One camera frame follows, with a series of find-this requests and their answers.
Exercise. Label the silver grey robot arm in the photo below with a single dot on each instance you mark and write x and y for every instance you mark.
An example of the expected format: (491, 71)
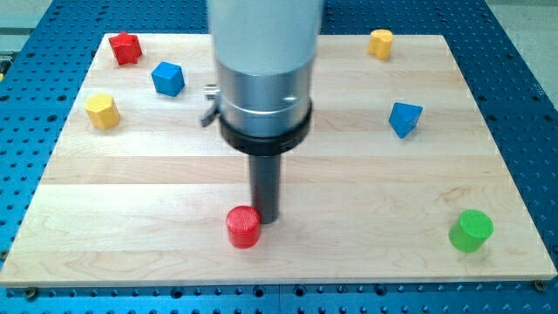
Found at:
(264, 52)

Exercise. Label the blue cube block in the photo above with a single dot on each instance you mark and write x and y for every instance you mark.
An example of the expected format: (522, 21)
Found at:
(168, 79)

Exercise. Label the yellow hexagon block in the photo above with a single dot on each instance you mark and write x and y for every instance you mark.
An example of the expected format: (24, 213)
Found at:
(102, 111)

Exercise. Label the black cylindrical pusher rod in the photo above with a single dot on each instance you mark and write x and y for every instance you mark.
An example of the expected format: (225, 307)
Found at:
(264, 174)

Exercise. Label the red cylinder block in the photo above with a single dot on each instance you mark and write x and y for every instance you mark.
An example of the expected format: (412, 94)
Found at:
(243, 225)

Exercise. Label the light wooden board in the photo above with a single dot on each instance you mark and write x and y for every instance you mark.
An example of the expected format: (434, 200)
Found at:
(144, 202)

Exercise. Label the blue triangular prism block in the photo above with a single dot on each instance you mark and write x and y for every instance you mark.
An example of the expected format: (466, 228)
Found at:
(404, 118)

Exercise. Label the yellow heart block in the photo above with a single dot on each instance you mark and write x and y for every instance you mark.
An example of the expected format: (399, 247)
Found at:
(380, 43)

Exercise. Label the red star block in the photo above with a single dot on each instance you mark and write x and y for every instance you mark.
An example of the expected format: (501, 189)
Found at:
(126, 48)

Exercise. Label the green cylinder block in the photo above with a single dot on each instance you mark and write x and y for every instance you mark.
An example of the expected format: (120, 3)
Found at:
(470, 231)

